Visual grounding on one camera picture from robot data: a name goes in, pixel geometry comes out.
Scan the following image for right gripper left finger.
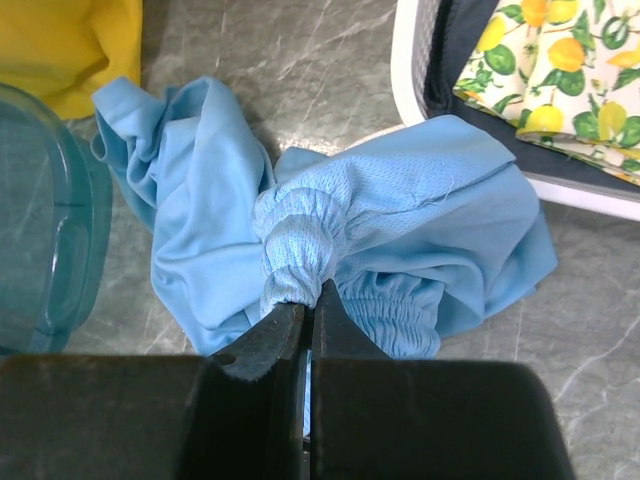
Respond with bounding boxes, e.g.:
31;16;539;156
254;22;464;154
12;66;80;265
210;303;306;382

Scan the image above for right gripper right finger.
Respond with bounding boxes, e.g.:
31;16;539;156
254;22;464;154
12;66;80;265
312;280;390;361

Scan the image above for light blue shorts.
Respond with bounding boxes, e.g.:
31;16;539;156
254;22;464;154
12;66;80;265
92;77;557;359

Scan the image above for yellow shorts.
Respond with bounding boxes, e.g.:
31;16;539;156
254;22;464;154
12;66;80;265
1;0;143;120

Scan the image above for teal transparent plastic bin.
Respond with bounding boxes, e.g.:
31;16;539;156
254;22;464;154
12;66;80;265
1;84;112;357

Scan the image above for white plastic laundry basket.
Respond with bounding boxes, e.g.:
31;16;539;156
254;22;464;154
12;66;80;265
391;1;639;221

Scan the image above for dark navy cloth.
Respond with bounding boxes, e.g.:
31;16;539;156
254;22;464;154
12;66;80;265
422;1;639;194

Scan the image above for lemon print cloth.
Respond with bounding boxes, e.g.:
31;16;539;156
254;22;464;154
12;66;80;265
452;1;639;184

